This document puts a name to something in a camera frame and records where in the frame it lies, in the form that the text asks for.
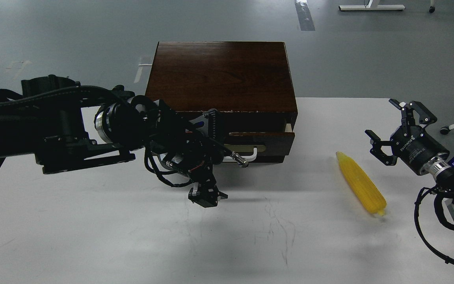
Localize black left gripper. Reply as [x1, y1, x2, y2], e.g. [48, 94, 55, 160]
[144, 99, 228, 208]

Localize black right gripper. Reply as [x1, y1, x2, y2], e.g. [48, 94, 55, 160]
[365, 99, 449, 176]

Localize white drawer handle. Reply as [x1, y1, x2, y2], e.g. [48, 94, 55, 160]
[223, 147, 258, 163]

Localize yellow corn cob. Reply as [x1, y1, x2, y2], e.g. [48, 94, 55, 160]
[335, 151, 386, 216]

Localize dark wooden drawer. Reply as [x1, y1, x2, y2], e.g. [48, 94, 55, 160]
[224, 132, 295, 163]

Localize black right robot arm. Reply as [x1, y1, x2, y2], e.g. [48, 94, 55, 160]
[365, 99, 454, 265]

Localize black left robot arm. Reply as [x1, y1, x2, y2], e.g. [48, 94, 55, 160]
[0, 75, 238, 208]

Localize dark wooden drawer cabinet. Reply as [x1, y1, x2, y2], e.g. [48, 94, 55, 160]
[145, 41, 298, 164]

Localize white desk base foot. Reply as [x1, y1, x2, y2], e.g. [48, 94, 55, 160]
[338, 0, 405, 11]

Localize white floor tape mark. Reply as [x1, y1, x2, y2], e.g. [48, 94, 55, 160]
[133, 56, 153, 83]

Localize grey floor tape strip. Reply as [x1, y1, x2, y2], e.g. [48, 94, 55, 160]
[294, 0, 316, 31]

